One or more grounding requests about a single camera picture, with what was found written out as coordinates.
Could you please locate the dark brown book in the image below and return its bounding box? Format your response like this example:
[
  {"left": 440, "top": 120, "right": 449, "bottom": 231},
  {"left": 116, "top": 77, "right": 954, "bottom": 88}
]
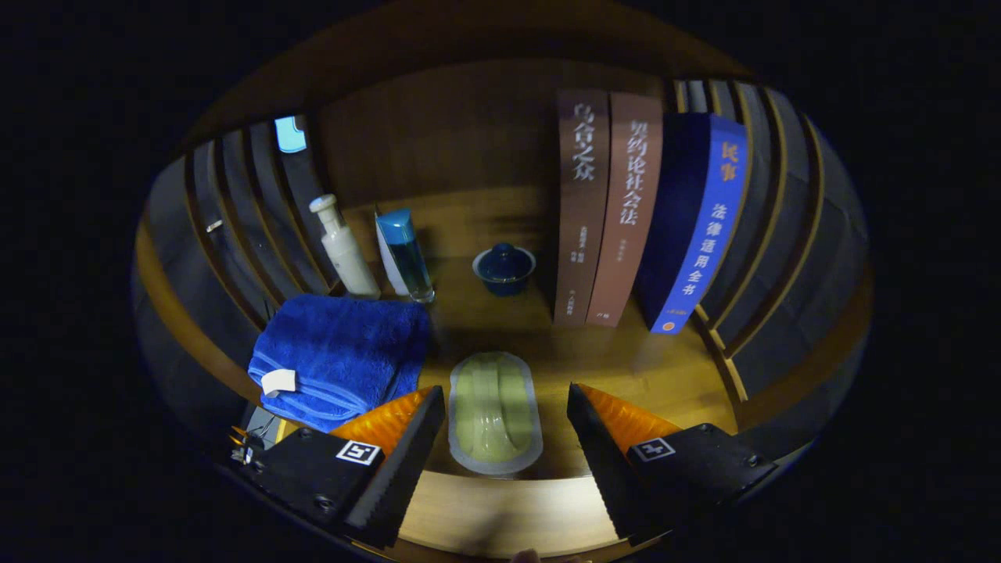
[{"left": 553, "top": 88, "right": 611, "bottom": 327}]

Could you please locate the white pump bottle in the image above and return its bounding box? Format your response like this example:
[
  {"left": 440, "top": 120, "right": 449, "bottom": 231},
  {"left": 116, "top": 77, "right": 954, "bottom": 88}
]
[{"left": 309, "top": 194, "right": 382, "bottom": 300}]

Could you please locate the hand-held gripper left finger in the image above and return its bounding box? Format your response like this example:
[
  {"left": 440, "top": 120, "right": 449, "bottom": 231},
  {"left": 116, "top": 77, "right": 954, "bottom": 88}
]
[{"left": 239, "top": 385, "right": 447, "bottom": 550}]

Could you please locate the black box with orange plugs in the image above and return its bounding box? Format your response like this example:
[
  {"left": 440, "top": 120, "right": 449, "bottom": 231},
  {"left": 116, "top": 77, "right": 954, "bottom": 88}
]
[{"left": 229, "top": 407, "right": 286, "bottom": 464}]

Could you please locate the reddish brown book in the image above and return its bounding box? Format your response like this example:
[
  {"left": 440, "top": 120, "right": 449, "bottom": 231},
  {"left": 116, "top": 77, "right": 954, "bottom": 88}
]
[{"left": 587, "top": 92, "right": 664, "bottom": 328}]

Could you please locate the green handled scrub sponge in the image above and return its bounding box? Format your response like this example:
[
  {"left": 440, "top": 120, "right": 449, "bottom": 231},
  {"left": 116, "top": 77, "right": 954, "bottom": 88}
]
[{"left": 448, "top": 351, "right": 544, "bottom": 476}]

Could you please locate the wooden cabinet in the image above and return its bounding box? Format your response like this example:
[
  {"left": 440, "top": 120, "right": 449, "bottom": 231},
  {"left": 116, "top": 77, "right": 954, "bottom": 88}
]
[{"left": 133, "top": 4, "right": 873, "bottom": 560}]

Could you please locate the wooden drawer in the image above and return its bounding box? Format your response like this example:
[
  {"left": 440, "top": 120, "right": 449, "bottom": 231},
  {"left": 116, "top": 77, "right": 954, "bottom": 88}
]
[{"left": 395, "top": 469, "right": 673, "bottom": 562}]

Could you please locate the blue folded towel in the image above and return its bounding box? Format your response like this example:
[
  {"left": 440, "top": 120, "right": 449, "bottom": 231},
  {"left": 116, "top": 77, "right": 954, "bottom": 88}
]
[{"left": 248, "top": 294, "right": 433, "bottom": 433}]

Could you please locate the teal capped bottle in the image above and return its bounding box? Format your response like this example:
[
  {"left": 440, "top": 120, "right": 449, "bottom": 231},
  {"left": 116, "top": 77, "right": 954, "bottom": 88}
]
[{"left": 375, "top": 208, "right": 436, "bottom": 304}]

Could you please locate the dark blue lidded teacup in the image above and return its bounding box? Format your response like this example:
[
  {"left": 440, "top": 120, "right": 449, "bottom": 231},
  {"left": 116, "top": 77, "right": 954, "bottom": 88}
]
[{"left": 472, "top": 242, "right": 537, "bottom": 297}]

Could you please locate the wooden countertop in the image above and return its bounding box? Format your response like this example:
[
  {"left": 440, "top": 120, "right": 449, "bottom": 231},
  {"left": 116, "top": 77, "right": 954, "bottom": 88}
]
[{"left": 235, "top": 184, "right": 740, "bottom": 479}]

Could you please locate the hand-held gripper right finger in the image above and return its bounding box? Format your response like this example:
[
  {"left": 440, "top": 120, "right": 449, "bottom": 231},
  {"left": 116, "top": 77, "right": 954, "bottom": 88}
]
[{"left": 567, "top": 382, "right": 779, "bottom": 546}]

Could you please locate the blue book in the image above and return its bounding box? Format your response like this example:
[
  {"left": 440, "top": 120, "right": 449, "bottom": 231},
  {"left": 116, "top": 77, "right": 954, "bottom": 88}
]
[{"left": 635, "top": 112, "right": 749, "bottom": 335}]

